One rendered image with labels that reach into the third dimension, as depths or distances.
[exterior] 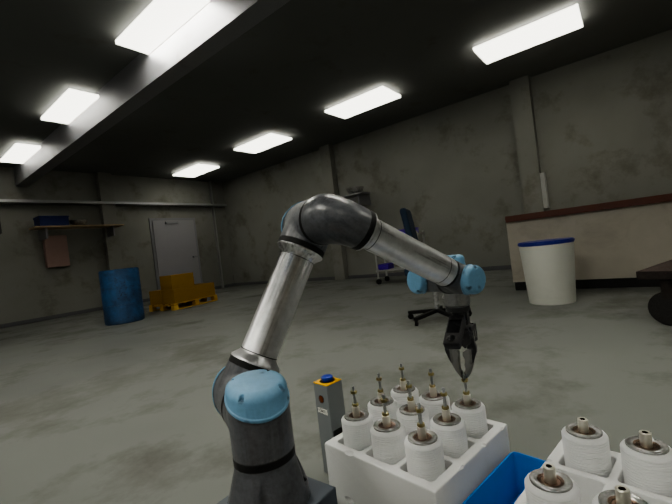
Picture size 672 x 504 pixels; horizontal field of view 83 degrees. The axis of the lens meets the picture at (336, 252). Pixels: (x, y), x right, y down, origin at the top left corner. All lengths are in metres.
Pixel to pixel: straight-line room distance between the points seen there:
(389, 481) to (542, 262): 3.12
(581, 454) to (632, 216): 3.88
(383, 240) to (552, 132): 6.85
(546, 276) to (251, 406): 3.51
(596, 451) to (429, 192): 7.24
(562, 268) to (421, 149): 4.93
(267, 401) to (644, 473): 0.80
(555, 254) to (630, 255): 1.07
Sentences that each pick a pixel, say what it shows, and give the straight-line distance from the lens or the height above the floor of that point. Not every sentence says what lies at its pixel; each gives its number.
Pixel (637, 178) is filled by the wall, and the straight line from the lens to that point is 7.41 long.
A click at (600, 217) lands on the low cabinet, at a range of 4.85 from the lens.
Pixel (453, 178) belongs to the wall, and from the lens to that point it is 7.93.
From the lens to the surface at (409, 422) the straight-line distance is 1.22.
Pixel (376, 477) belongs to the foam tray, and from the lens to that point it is 1.17.
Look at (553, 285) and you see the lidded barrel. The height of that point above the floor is 0.18.
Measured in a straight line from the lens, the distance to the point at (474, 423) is 1.25.
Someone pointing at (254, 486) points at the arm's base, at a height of 0.36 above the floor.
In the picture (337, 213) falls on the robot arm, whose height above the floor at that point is 0.83.
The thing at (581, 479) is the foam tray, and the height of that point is 0.17.
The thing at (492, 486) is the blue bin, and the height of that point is 0.09.
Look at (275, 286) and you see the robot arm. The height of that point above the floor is 0.69.
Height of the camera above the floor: 0.76
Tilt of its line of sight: level
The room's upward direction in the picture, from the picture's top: 7 degrees counter-clockwise
